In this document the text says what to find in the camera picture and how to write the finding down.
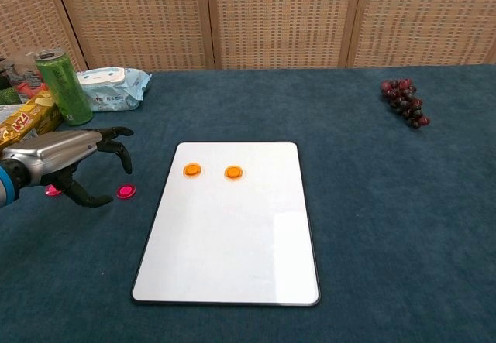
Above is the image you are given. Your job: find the orange disc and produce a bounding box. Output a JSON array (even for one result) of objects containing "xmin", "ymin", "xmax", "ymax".
[
  {"xmin": 182, "ymin": 163, "xmax": 203, "ymax": 180},
  {"xmin": 224, "ymin": 164, "xmax": 244, "ymax": 182}
]

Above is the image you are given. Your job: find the green drink can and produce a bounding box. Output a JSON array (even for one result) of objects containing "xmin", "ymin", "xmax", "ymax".
[{"xmin": 34, "ymin": 48, "xmax": 95, "ymax": 127}]

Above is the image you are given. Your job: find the dark red grape bunch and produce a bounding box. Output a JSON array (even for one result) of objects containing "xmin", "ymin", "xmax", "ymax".
[{"xmin": 380, "ymin": 78, "xmax": 432, "ymax": 129}]

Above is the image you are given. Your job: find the light blue wet wipes pack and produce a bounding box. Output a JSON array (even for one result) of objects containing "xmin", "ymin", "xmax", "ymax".
[{"xmin": 75, "ymin": 67, "xmax": 153, "ymax": 113}]

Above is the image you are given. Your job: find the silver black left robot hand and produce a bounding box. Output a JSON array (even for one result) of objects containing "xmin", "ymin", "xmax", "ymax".
[{"xmin": 0, "ymin": 125, "xmax": 135, "ymax": 208}]

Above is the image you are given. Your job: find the blue table mat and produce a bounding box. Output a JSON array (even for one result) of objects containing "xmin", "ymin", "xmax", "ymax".
[{"xmin": 0, "ymin": 63, "xmax": 496, "ymax": 343}]

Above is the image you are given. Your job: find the white spout pouch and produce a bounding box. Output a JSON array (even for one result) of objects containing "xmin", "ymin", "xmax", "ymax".
[{"xmin": 0, "ymin": 104, "xmax": 26, "ymax": 124}]

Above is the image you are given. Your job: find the bamboo folding screen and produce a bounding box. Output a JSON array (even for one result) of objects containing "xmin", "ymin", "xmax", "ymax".
[{"xmin": 0, "ymin": 0, "xmax": 496, "ymax": 74}]

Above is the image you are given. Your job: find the white rectangular board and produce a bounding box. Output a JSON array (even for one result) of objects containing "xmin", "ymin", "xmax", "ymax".
[{"xmin": 130, "ymin": 141, "xmax": 322, "ymax": 307}]

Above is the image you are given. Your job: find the gold snack bag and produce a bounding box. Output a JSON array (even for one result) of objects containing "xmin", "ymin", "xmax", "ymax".
[{"xmin": 0, "ymin": 89, "xmax": 64, "ymax": 153}]

